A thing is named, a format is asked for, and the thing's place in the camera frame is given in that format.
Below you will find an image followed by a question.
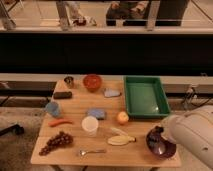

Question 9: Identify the red bowl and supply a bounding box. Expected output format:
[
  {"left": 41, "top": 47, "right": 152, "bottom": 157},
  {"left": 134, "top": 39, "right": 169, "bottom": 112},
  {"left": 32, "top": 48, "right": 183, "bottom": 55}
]
[{"left": 83, "top": 74, "right": 102, "bottom": 92}]

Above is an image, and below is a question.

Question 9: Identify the white plastic cup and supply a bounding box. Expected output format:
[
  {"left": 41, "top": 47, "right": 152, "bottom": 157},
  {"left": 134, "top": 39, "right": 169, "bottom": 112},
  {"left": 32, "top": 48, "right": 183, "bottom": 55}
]
[{"left": 81, "top": 116, "right": 99, "bottom": 136}]

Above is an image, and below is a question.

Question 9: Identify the blue plastic cup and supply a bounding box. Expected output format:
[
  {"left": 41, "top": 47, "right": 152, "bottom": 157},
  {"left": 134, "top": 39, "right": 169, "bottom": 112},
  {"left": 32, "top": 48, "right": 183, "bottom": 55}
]
[{"left": 45, "top": 102, "right": 60, "bottom": 118}]

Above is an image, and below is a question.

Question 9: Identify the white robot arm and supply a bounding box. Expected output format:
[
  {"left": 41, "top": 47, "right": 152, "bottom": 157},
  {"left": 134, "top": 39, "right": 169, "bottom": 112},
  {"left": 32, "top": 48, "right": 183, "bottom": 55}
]
[{"left": 146, "top": 105, "right": 213, "bottom": 169}]

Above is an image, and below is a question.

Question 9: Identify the orange carrot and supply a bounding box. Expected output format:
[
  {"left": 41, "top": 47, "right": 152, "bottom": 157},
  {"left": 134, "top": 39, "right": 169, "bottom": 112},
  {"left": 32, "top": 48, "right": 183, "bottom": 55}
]
[{"left": 48, "top": 119, "right": 73, "bottom": 127}]

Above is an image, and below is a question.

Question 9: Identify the green plastic tray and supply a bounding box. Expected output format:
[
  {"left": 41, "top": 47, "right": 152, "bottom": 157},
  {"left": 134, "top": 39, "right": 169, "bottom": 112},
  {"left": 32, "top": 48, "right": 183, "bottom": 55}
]
[{"left": 124, "top": 76, "right": 171, "bottom": 119}]

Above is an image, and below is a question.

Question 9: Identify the blue sponge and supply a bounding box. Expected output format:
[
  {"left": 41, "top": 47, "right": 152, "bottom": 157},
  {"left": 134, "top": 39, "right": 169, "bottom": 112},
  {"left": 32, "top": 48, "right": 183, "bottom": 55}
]
[{"left": 87, "top": 108, "right": 106, "bottom": 120}]

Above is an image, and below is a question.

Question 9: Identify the black rectangular block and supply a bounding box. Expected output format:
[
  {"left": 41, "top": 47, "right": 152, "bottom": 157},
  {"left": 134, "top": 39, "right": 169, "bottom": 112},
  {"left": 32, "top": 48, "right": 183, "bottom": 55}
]
[{"left": 53, "top": 91, "right": 72, "bottom": 99}]

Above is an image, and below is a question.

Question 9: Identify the person in background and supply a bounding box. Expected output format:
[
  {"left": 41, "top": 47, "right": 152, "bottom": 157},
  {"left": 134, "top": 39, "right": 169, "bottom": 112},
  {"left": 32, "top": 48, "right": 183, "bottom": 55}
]
[{"left": 106, "top": 1, "right": 149, "bottom": 26}]

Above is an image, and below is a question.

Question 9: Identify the orange apple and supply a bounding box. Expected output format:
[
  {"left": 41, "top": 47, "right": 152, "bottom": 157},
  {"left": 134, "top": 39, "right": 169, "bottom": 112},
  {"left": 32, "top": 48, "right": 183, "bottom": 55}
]
[{"left": 116, "top": 111, "right": 129, "bottom": 125}]

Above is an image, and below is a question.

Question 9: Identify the bunch of dark grapes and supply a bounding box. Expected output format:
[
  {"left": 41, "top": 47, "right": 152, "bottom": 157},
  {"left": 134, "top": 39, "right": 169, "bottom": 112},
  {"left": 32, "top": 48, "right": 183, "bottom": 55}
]
[{"left": 39, "top": 131, "right": 73, "bottom": 156}]

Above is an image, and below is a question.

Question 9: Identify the small metal cup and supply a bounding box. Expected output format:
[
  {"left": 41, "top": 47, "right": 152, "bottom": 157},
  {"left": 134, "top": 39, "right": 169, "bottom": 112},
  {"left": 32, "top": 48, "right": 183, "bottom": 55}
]
[{"left": 64, "top": 76, "right": 74, "bottom": 89}]

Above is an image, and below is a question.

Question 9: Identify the grey blue cloth piece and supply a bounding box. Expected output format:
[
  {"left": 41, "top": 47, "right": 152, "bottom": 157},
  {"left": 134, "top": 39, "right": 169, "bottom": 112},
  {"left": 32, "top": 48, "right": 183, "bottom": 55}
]
[{"left": 104, "top": 89, "right": 121, "bottom": 98}]

